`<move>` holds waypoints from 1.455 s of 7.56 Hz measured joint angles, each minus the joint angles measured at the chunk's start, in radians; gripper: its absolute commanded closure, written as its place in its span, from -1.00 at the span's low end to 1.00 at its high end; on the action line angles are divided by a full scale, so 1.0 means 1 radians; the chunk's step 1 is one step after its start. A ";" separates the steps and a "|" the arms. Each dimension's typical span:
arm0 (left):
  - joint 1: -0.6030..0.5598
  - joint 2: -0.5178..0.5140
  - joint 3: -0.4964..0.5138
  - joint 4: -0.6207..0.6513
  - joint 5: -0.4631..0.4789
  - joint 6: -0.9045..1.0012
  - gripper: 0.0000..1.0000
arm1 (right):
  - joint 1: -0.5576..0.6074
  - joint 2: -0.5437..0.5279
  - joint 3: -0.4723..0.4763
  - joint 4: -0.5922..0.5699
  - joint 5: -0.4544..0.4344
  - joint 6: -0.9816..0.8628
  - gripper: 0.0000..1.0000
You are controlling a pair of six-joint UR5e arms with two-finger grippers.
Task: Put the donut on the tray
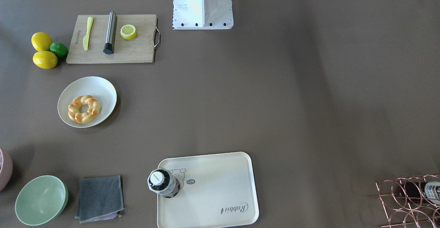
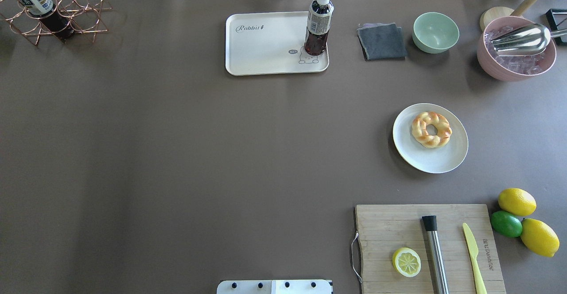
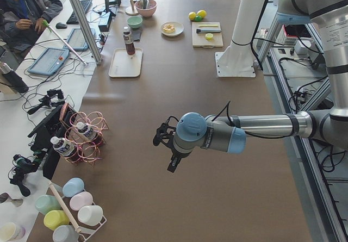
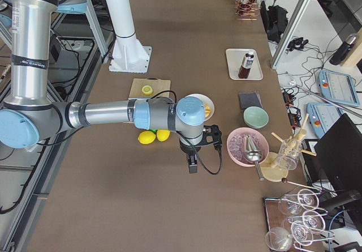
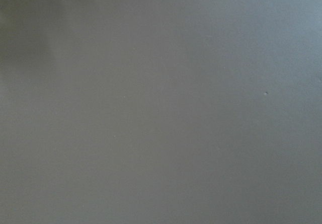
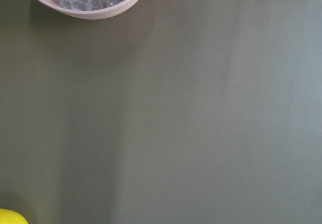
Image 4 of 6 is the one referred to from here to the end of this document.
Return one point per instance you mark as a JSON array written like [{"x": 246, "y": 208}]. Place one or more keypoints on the yellow lemon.
[
  {"x": 162, "y": 135},
  {"x": 146, "y": 137}
]

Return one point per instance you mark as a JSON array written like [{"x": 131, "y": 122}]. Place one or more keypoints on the grey folded cloth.
[{"x": 249, "y": 99}]

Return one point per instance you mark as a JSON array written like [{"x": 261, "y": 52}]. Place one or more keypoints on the green bowl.
[{"x": 255, "y": 117}]

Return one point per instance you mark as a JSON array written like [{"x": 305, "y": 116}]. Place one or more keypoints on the yellow lemon near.
[{"x": 146, "y": 137}]

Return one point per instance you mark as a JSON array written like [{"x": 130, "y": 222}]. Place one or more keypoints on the white round plate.
[{"x": 208, "y": 104}]

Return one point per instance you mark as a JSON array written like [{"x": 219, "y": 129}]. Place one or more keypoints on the metal ice scoop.
[{"x": 253, "y": 155}]

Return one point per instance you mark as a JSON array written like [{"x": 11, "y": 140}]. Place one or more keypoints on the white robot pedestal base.
[{"x": 129, "y": 55}]

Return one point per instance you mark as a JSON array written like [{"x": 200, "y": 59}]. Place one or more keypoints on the aluminium frame post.
[{"x": 297, "y": 14}]

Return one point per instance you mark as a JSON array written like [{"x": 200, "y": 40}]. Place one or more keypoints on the braided glazed donut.
[{"x": 207, "y": 110}]

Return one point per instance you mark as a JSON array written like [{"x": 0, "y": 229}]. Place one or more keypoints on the clear glass mug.
[{"x": 289, "y": 153}]

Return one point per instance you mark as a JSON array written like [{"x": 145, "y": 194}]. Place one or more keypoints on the blue teach pendant near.
[{"x": 322, "y": 116}]

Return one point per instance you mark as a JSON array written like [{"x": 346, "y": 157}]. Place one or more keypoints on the dark tea bottle on tray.
[{"x": 246, "y": 65}]

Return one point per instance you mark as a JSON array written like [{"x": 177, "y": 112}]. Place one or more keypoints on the yellow lemon far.
[{"x": 162, "y": 135}]

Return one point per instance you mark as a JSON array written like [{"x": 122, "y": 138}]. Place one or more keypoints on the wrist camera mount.
[{"x": 211, "y": 135}]

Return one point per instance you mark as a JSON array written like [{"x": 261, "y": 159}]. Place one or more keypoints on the blue teach pendant far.
[{"x": 338, "y": 87}]

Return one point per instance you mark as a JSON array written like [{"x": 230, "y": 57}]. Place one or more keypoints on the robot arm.
[{"x": 29, "y": 117}]

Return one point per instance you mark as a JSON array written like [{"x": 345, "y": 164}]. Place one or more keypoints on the cream rabbit tray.
[{"x": 234, "y": 58}]

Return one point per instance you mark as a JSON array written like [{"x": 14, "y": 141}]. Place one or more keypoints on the black laptop monitor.
[{"x": 339, "y": 152}]

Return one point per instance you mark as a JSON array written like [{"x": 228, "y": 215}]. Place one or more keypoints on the black thermos bottle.
[{"x": 343, "y": 50}]

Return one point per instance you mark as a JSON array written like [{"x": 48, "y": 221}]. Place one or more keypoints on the blue teach pendant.
[
  {"x": 322, "y": 116},
  {"x": 338, "y": 87}
]

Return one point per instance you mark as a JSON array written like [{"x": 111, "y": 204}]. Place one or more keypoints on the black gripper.
[{"x": 188, "y": 149}]

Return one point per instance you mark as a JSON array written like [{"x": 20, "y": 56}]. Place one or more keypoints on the wooden cup tree stand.
[{"x": 269, "y": 167}]

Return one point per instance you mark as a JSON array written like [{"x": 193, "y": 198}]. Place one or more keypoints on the pink ice bowl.
[{"x": 235, "y": 145}]

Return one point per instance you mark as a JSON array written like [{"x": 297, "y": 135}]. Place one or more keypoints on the copper wire bottle rack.
[{"x": 249, "y": 11}]

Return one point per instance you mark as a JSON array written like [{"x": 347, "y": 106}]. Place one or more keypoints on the wooden cutting board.
[{"x": 158, "y": 86}]

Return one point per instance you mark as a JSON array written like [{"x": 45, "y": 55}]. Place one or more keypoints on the half lemon slice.
[{"x": 147, "y": 90}]

